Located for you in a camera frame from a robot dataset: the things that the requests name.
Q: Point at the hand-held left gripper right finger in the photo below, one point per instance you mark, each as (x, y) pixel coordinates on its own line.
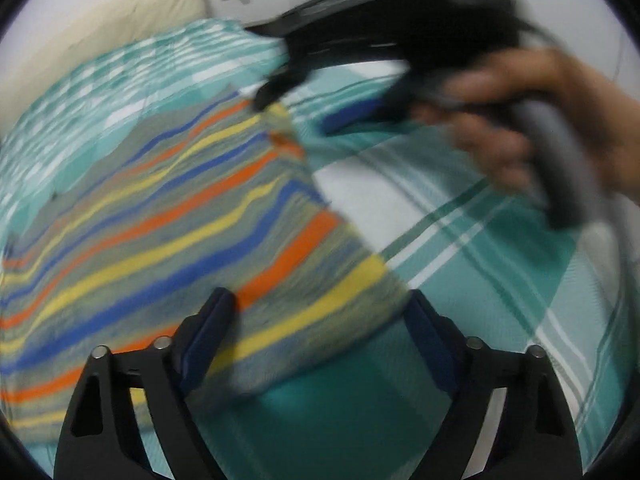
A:
(431, 347)

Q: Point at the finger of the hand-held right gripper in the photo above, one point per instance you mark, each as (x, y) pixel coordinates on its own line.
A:
(360, 112)
(272, 90)

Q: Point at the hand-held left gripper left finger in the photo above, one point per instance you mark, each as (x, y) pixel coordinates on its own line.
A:
(200, 355)

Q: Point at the striped knit sweater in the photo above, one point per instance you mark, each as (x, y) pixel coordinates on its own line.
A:
(175, 240)

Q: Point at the person's right hand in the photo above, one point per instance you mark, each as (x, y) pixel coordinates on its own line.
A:
(575, 85)

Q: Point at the teal plaid bed sheet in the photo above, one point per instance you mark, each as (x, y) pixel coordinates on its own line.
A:
(450, 240)

